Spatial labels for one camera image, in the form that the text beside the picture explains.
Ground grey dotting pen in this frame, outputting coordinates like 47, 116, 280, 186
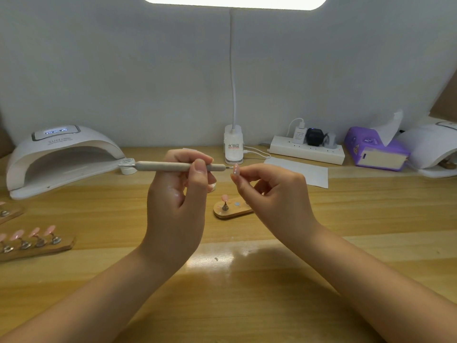
116, 161, 228, 173

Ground person's right hand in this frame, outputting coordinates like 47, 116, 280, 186
230, 162, 322, 251

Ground white nail lamp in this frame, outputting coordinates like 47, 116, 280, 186
398, 118, 457, 179
6, 125, 127, 201

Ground wooden stands with pink nails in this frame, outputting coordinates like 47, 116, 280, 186
0, 200, 77, 263

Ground black plug adapter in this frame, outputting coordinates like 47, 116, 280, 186
306, 127, 327, 146

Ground white paper sheet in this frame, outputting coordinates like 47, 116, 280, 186
266, 156, 330, 189

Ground brown wooden board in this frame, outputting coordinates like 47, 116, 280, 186
430, 68, 457, 122

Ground small closed white jar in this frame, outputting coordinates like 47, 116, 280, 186
119, 158, 138, 175

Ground brown cardboard box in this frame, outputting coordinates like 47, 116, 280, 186
0, 111, 17, 160

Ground person's left hand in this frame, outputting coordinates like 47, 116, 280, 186
139, 148, 218, 272

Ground wooden nail holder strip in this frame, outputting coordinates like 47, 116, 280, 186
213, 193, 254, 220

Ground white tissue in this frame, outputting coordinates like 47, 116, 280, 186
376, 109, 404, 146

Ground person's right forearm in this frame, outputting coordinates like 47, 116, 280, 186
298, 226, 457, 343

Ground purple tissue box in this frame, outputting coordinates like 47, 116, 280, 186
346, 126, 411, 172

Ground person's left forearm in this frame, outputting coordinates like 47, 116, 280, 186
0, 242, 178, 343

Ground white desk lamp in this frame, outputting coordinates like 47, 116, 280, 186
140, 0, 330, 164

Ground white power strip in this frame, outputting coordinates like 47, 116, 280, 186
269, 135, 347, 166

